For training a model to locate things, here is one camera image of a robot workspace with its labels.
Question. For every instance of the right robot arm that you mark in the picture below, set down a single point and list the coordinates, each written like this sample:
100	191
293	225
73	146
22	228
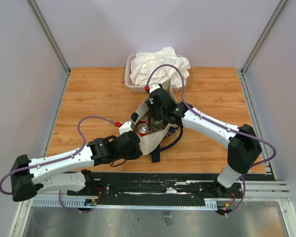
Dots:
241	143

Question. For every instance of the clear glass bottle green cap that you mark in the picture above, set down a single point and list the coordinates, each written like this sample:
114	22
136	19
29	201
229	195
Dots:
156	125

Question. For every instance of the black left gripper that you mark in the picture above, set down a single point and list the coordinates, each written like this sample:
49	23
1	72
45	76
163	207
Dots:
137	153

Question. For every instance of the white crumpled cloth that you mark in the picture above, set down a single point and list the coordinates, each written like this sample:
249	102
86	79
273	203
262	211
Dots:
158	67

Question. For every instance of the cream canvas tote bag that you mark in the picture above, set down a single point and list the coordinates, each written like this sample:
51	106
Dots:
150	144

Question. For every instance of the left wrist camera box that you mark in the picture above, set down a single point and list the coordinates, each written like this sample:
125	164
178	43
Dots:
125	127

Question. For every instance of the red soda can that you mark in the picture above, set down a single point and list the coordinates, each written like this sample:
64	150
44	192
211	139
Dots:
143	129
144	119

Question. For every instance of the white plastic basket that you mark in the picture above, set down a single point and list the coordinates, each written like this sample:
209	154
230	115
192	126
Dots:
128	82

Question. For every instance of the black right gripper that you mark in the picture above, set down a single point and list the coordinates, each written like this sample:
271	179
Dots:
151	105

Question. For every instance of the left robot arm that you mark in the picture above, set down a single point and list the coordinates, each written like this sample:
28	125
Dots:
29	174

